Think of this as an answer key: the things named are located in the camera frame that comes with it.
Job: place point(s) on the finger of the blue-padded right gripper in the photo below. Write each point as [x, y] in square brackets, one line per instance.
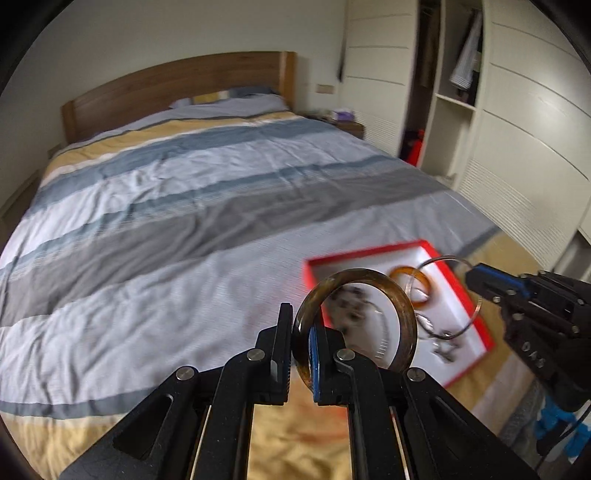
[490, 282]

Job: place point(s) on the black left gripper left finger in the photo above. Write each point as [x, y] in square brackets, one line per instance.
[196, 420]

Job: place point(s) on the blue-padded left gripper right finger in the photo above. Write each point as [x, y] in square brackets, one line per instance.
[404, 425]

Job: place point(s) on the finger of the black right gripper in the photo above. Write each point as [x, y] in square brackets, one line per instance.
[510, 306]

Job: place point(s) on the thin silver bangle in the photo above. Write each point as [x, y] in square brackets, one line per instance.
[450, 313]

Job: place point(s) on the amber orange bangle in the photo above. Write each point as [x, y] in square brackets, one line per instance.
[417, 285]

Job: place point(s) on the dark brown bangle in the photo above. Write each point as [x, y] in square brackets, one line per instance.
[348, 310]

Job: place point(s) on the red jewelry box tray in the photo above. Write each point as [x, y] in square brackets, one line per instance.
[446, 361]

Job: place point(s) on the blue gloved right hand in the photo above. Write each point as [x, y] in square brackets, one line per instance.
[560, 432]

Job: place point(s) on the red object in wardrobe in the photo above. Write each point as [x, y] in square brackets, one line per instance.
[414, 144]

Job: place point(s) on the striped duvet cover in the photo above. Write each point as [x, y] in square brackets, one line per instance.
[175, 241]

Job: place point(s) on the white wardrobe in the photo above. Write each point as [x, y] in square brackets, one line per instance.
[516, 143]

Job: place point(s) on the hanging striped shirt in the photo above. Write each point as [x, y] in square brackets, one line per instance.
[462, 74]

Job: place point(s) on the wooden nightstand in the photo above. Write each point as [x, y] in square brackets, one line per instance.
[352, 127]

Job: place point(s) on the purple tissue box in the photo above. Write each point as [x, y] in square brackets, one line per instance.
[343, 115]

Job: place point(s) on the grey-blue pillow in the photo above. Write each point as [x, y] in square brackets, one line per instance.
[243, 102]

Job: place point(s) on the wooden headboard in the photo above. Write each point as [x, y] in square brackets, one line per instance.
[150, 90]

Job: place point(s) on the beige wall switch plate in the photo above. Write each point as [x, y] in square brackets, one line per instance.
[326, 89]

